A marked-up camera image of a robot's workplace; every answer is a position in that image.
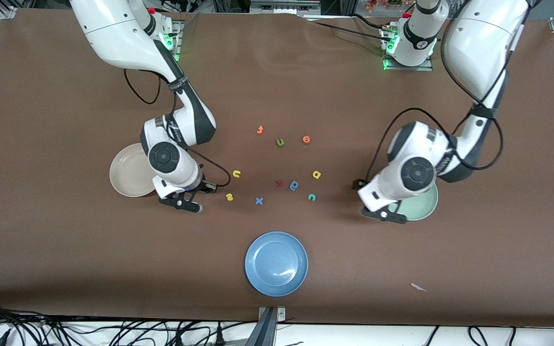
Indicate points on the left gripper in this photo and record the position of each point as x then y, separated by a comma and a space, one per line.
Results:
355, 184

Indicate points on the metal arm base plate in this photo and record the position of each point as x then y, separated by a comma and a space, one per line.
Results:
178, 54
407, 68

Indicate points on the grey metal frame box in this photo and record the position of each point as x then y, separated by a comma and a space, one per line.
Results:
284, 6

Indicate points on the small white paper scrap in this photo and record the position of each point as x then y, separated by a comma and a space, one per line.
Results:
419, 287

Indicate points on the small metal bracket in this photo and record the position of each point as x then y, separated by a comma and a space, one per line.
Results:
281, 315

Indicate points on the blue letter p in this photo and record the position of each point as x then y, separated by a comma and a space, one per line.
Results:
294, 185

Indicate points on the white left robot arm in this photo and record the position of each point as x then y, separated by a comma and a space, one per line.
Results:
474, 43

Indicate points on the pale green plate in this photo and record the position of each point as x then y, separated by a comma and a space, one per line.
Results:
423, 206

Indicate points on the blue plate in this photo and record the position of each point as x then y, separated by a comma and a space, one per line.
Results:
277, 264

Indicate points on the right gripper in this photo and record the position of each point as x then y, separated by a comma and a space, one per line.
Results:
199, 187

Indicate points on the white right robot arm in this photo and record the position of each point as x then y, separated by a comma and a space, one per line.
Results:
113, 38

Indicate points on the black camera pole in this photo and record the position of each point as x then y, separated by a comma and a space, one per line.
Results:
263, 332

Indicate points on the brown table cover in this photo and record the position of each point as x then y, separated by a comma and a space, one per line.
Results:
65, 240

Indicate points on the beige brown plate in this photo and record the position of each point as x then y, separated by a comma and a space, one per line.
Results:
125, 173

